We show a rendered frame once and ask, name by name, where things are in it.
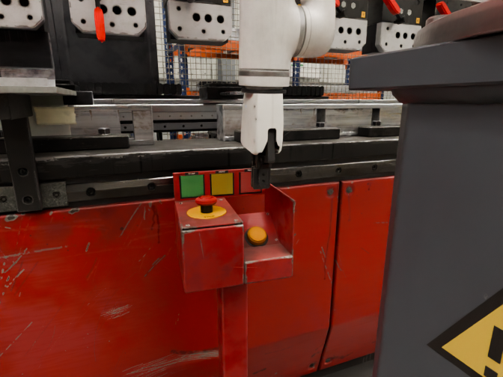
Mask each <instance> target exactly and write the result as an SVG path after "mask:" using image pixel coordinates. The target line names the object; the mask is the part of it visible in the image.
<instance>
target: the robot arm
mask: <svg viewBox="0 0 503 377"><path fill-rule="evenodd" d="M300 2H301V5H297V4H296V2H295V0H240V38H239V85H244V86H245V88H242V89H241V92H243V93H244V97H243V112H242V124H241V139H240V140H241V144H242V145H243V146H244V147H245V148H246V149H247V150H249V151H250V152H251V165H254V166H252V167H251V187H252V188H253V189H268V188H269V187H270V172H271V167H272V163H274V162H275V153H276V154H278V153H280V152H281V148H282V141H283V118H284V115H283V94H285V93H286V90H284V89H283V87H289V85H290V71H285V70H290V61H291V58H292V57H301V58H316V57H320V56H322V55H325V54H326V53H327V52H328V51H329V50H330V48H331V46H332V43H333V40H334V36H335V0H300ZM498 33H503V0H488V1H484V2H481V3H479V4H476V5H473V6H471V7H467V8H464V9H462V10H458V11H455V12H453V13H450V14H442V15H436V16H431V17H429V18H428V19H427V20H426V25H425V26H424V27H423V28H422V29H420V30H419V31H418V32H417V34H416V36H415V37H414V44H413V47H418V46H426V45H431V44H436V43H444V42H449V41H454V40H462V39H467V38H472V37H480V36H485V35H490V34H498Z"/></svg>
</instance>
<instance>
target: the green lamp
mask: <svg viewBox="0 0 503 377"><path fill-rule="evenodd" d="M180 179H181V193H182V197H198V196H201V195H204V181H203V175H191V176H180Z"/></svg>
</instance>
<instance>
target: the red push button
mask: <svg viewBox="0 0 503 377"><path fill-rule="evenodd" d="M195 202H196V203H197V205H199V206H201V213H211V212H213V205H214V204H216V202H217V198H216V197H214V196H212V195H201V196H199V197H197V198H196V199H195Z"/></svg>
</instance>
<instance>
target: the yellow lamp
mask: <svg viewBox="0 0 503 377"><path fill-rule="evenodd" d="M211 182H212V195H218V194H233V173H228V174H211Z"/></svg>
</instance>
